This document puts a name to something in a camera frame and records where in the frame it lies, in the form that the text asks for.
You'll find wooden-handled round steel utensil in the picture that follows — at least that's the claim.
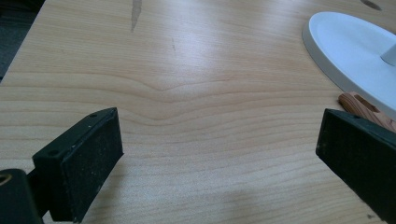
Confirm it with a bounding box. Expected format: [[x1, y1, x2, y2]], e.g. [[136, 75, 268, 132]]
[[338, 91, 396, 133]]

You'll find white utensil stand with hooks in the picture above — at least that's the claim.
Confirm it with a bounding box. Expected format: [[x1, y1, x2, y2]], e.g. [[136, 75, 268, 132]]
[[302, 11, 396, 120]]

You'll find black round table grommet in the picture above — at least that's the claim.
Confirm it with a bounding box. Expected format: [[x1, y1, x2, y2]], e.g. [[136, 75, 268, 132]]
[[360, 0, 383, 11]]

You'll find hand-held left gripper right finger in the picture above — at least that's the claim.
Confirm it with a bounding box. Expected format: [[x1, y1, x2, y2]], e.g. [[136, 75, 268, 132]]
[[315, 107, 396, 224]]

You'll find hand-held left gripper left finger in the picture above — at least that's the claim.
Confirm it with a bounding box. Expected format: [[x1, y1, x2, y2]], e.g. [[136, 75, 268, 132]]
[[32, 106, 124, 223]]

